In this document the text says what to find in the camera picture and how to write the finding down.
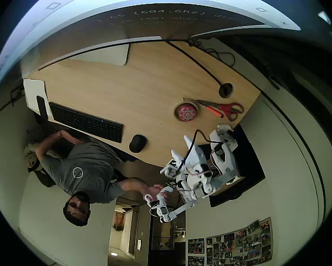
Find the person in grey t-shirt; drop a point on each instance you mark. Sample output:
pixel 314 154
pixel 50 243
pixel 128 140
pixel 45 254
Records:
pixel 82 169

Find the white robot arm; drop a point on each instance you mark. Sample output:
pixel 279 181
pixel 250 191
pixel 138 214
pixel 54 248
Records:
pixel 224 160

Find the person's right hand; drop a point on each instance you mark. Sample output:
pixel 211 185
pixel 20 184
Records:
pixel 154 190

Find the black base board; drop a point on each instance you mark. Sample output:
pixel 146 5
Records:
pixel 251 166

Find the black computer mouse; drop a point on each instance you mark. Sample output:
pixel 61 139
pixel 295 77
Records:
pixel 138 143

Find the black computer keyboard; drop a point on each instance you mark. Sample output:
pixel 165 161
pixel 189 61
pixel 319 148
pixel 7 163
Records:
pixel 85 123

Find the white tape ring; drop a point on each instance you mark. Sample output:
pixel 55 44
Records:
pixel 189 101

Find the large curved computer monitor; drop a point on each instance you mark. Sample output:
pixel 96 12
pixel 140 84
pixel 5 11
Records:
pixel 154 16

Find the beige bag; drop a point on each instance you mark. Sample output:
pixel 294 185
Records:
pixel 30 158

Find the silver monitor stand base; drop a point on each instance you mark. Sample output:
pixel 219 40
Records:
pixel 104 55

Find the red patterned round ball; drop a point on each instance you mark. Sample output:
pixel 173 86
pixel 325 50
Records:
pixel 186 112

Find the person's left forearm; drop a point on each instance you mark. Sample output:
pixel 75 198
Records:
pixel 43 147

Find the black phone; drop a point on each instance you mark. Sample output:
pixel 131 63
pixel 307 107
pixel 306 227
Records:
pixel 41 106

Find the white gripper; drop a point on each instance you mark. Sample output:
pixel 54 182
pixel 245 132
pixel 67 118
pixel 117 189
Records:
pixel 192 153

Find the white paper sheet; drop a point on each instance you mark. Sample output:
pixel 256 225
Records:
pixel 32 91

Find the person's left hand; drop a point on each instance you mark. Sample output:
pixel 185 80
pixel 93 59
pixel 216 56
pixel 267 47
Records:
pixel 67 136

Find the photo collage poster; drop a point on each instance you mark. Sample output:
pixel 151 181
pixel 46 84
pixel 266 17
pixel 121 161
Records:
pixel 232 243

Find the white leader arm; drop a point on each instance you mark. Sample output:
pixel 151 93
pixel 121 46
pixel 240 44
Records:
pixel 176 212

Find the person's right forearm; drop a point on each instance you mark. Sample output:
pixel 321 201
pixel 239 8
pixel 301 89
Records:
pixel 132 184

